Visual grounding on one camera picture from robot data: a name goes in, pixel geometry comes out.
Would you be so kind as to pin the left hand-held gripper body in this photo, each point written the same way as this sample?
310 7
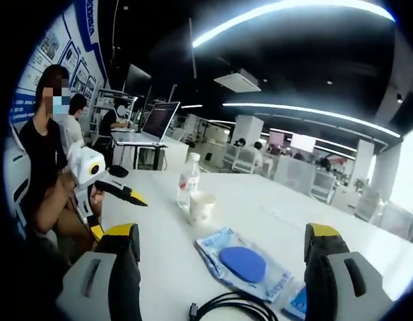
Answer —
87 164

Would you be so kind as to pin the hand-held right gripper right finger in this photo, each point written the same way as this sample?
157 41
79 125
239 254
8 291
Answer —
343 284

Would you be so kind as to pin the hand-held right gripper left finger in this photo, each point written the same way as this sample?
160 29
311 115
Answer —
89 284

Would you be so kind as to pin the blue tissue packet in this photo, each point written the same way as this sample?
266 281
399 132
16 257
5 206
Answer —
298 302

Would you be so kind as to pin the clear water bottle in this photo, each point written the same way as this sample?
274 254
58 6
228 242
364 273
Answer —
187 187

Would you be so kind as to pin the white paper cup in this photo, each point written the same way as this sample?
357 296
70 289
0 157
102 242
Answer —
201 207

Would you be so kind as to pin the blue wet wipes pack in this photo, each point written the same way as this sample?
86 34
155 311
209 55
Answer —
243 264

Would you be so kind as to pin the person's left hand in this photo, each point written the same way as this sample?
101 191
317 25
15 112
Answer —
97 198

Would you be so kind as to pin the small black object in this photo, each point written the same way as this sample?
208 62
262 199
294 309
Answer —
119 171

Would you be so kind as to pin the white standing desk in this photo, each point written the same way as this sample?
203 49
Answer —
139 150

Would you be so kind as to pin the white office chair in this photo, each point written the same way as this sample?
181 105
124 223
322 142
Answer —
20 194

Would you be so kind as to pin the open laptop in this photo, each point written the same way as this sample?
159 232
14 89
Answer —
159 120

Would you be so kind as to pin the black monitor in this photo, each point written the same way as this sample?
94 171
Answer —
137 80

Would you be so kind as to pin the person's head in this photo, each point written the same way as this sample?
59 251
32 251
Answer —
52 71

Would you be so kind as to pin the green potted plant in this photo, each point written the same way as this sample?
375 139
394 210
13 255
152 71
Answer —
361 185

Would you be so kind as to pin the white table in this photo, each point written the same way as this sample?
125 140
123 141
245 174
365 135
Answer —
259 207

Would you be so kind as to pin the large window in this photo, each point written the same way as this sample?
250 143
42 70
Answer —
407 174

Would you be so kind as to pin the ceiling air vent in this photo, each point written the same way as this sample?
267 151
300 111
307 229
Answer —
238 80

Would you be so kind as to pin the long curved ceiling light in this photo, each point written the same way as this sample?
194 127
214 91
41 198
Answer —
310 112

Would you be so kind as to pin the straight ceiling light strip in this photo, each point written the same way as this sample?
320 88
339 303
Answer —
276 13

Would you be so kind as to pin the blue white wall poster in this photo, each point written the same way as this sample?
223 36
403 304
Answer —
59 47

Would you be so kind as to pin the large pink wall screen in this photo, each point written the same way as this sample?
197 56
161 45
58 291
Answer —
303 142

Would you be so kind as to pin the small pink wall screen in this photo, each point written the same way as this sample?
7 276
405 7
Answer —
276 138

